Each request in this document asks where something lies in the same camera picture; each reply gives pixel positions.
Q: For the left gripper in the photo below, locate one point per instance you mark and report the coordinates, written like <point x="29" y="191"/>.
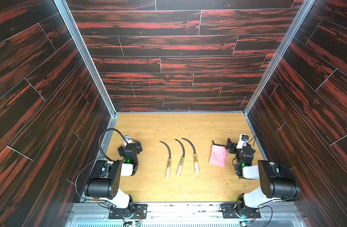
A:
<point x="131" y="148"/>

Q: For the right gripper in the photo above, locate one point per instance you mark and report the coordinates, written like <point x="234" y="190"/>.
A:
<point x="237" y="149"/>

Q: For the pink rag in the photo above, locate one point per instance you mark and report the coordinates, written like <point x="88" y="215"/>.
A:
<point x="218" y="155"/>

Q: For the small sickle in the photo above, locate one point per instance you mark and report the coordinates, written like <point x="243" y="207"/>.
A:
<point x="195" y="158"/>
<point x="168" y="161"/>
<point x="180" y="167"/>

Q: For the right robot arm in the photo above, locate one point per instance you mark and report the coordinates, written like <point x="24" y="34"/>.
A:
<point x="277" y="182"/>

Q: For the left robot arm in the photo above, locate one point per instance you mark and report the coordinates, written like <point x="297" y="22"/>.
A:
<point x="104" y="180"/>

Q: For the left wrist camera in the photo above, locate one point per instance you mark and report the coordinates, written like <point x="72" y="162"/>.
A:
<point x="128" y="140"/>

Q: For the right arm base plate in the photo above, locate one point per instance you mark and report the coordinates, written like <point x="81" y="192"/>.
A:
<point x="232" y="210"/>

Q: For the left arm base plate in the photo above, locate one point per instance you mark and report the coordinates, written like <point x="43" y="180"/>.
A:
<point x="134" y="211"/>

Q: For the aluminium front rail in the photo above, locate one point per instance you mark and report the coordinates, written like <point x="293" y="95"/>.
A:
<point x="185" y="214"/>

